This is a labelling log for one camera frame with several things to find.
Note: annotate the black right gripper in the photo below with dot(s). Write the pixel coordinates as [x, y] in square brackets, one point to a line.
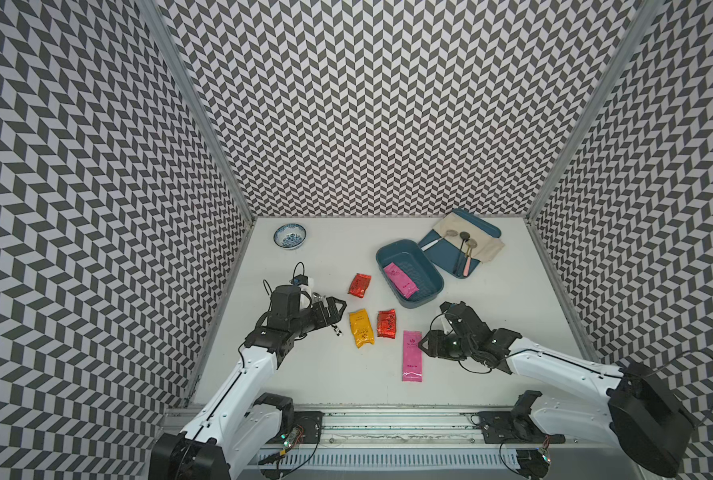
[435, 348]

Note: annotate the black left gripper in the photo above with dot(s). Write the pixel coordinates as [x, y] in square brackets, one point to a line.
[322, 319]

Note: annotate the yellow tea bag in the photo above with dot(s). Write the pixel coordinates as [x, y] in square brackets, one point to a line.
[361, 328]

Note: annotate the long pink tea bag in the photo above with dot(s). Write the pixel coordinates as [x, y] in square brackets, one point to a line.
[411, 357]

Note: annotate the red tea bag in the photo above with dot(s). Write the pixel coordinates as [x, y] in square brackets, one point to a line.
[359, 285]
[386, 324]

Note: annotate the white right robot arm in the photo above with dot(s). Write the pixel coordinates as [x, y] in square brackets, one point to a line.
[629, 407]

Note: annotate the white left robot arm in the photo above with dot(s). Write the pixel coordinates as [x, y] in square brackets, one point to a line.
[220, 441]

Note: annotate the teal plastic storage box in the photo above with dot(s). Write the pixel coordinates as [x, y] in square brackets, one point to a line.
[410, 260]

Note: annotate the blue floral ceramic bowl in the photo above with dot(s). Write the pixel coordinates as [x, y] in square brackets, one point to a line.
[290, 236]

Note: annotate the beige cloth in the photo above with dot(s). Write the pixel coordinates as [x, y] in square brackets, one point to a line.
[486, 235]

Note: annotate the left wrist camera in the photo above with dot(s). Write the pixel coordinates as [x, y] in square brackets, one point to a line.
[305, 284]

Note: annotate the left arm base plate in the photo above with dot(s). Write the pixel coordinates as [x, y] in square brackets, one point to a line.
[304, 428]

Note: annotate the pink handled spoon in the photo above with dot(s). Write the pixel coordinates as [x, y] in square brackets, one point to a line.
[471, 245]

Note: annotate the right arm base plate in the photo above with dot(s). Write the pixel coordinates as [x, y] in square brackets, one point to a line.
[502, 426]

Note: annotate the dark handled spoon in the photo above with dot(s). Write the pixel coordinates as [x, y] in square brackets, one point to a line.
[464, 237]

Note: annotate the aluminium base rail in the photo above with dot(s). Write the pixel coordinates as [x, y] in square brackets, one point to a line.
[416, 441]

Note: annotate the aluminium corner post left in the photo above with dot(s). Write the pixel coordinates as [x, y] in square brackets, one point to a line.
[150, 11]

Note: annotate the aluminium corner post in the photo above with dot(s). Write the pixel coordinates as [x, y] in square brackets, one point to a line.
[150, 11]
[629, 43]

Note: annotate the aluminium corner post right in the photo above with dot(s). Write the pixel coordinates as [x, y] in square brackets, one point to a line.
[629, 43]

